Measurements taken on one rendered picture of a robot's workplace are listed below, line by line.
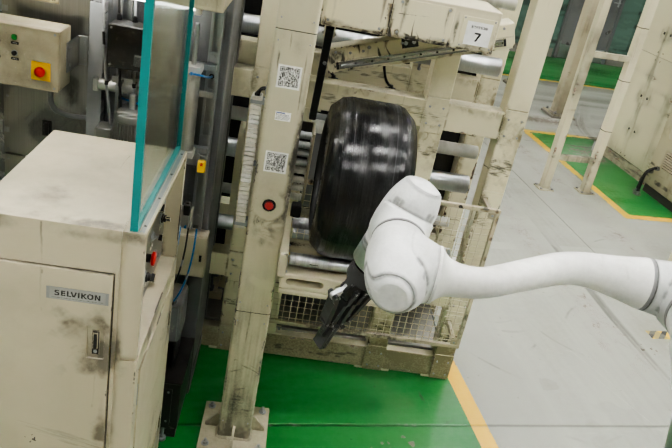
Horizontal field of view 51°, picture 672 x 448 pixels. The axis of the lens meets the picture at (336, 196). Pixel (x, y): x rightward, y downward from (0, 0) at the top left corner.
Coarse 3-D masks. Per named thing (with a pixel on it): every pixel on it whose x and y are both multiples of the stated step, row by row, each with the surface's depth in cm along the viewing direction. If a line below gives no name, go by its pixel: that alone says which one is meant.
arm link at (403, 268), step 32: (384, 224) 123; (384, 256) 114; (416, 256) 114; (448, 256) 119; (544, 256) 127; (576, 256) 129; (608, 256) 130; (384, 288) 111; (416, 288) 111; (448, 288) 117; (480, 288) 118; (512, 288) 121; (608, 288) 129; (640, 288) 127
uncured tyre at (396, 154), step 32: (352, 96) 237; (352, 128) 218; (384, 128) 220; (416, 128) 229; (320, 160) 259; (352, 160) 214; (384, 160) 215; (416, 160) 221; (320, 192) 220; (352, 192) 214; (384, 192) 215; (320, 224) 222; (352, 224) 218; (352, 256) 231
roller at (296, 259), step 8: (296, 256) 237; (304, 256) 237; (312, 256) 238; (320, 256) 239; (296, 264) 237; (304, 264) 237; (312, 264) 237; (320, 264) 237; (328, 264) 238; (336, 264) 238; (344, 264) 238; (344, 272) 239
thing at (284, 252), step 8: (288, 208) 262; (288, 216) 256; (288, 224) 250; (288, 232) 245; (288, 240) 240; (280, 248) 238; (288, 248) 235; (280, 256) 232; (288, 256) 233; (280, 264) 233; (280, 272) 234
